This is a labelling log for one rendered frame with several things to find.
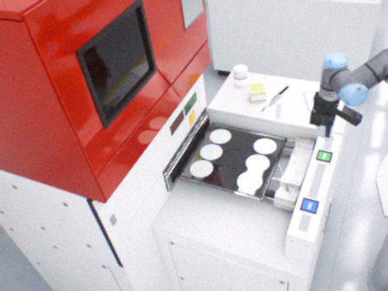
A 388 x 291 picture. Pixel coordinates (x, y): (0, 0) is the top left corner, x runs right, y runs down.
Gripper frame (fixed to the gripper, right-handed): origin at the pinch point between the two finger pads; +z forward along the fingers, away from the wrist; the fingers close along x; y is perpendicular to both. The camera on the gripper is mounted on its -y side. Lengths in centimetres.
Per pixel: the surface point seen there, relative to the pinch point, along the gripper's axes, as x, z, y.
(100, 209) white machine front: 66, -11, 57
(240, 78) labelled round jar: -34, 3, 49
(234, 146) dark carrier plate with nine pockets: 0.7, 15.8, 38.8
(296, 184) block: 13.2, 14.9, 7.5
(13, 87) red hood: 67, -57, 65
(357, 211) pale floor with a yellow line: -54, 106, -19
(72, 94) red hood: 63, -54, 52
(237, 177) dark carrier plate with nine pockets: 17.1, 15.7, 30.8
